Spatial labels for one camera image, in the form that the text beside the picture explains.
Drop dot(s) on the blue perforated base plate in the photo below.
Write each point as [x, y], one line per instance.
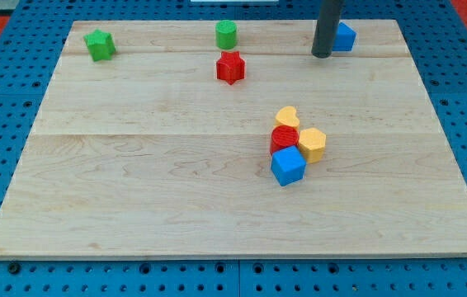
[30, 46]

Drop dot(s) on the yellow hexagon block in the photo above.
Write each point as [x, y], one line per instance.
[311, 144]

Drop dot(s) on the green star block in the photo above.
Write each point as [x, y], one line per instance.
[100, 45]

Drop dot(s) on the blue cube block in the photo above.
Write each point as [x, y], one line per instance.
[288, 165]

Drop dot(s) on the green cylinder block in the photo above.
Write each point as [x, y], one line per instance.
[226, 34]

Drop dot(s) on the yellow heart block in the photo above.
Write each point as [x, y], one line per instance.
[287, 116]

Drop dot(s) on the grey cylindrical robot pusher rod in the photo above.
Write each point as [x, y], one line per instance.
[326, 28]

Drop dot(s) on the red star block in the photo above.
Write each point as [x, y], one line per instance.
[230, 67]

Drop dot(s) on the light wooden board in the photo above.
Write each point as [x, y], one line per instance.
[148, 156]

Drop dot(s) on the red cylinder block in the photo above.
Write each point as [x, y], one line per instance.
[282, 137]

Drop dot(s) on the blue pentagon block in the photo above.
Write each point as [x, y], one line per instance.
[345, 38]

